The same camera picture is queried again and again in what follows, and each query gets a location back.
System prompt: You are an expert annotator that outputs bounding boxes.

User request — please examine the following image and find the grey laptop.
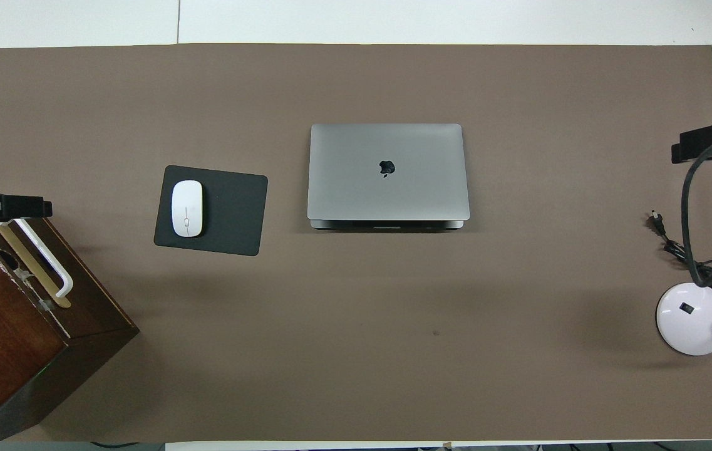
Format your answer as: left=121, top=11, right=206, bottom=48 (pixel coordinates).
left=307, top=123, right=471, bottom=231

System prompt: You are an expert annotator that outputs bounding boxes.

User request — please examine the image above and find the brown table mat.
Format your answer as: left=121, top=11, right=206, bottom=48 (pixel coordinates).
left=0, top=43, right=712, bottom=442

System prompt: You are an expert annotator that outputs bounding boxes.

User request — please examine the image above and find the dark brown wooden box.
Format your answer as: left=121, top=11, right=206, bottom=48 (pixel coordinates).
left=0, top=183, right=140, bottom=448

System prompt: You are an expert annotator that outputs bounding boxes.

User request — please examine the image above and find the white computer mouse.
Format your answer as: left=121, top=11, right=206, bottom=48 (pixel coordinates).
left=171, top=180, right=204, bottom=238

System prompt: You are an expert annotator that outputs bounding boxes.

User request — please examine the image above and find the white desk lamp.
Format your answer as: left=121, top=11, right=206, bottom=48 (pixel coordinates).
left=655, top=260, right=712, bottom=356

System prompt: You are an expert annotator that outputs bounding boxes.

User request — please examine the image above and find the black mouse pad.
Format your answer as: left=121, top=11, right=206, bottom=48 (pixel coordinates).
left=153, top=165, right=269, bottom=257

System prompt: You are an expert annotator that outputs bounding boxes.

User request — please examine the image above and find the brass handle plate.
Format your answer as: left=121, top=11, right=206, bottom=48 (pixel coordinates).
left=0, top=219, right=72, bottom=309

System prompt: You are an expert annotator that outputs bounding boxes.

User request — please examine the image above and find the white box handle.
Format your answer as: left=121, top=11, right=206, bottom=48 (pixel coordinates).
left=0, top=218, right=75, bottom=299

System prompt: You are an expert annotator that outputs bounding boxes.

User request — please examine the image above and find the black lamp power cable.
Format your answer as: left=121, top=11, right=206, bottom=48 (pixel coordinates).
left=649, top=212, right=712, bottom=296

